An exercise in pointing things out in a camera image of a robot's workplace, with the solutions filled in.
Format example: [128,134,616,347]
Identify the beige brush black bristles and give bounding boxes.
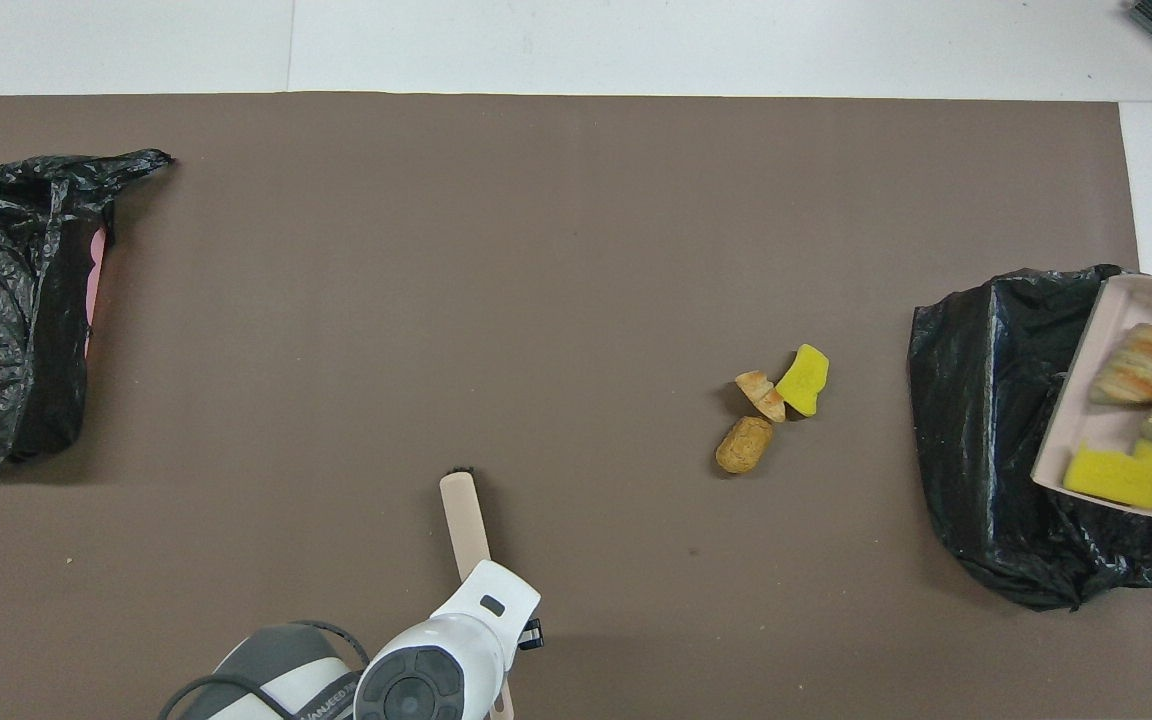
[439,466,517,720]

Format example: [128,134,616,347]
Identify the brown round bread roll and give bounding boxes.
[714,415,776,476]

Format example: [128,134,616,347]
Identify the sliced bread crust piece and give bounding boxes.
[734,369,788,424]

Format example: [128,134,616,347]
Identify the yellow curved sponge piece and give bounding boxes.
[774,343,831,418]

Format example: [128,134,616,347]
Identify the beige plastic dustpan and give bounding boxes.
[1031,273,1152,523]

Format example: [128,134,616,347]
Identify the yellow notched sponge piece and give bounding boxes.
[1063,438,1152,510]

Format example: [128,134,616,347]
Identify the striped croissant bread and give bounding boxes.
[1089,322,1152,407]

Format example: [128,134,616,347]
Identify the black trash bag bin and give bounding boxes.
[908,264,1152,613]

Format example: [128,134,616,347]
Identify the pink plastic bin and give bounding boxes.
[84,226,109,359]

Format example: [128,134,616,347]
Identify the brown table mat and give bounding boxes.
[0,92,1152,720]

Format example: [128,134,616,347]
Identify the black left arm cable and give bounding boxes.
[158,620,373,720]

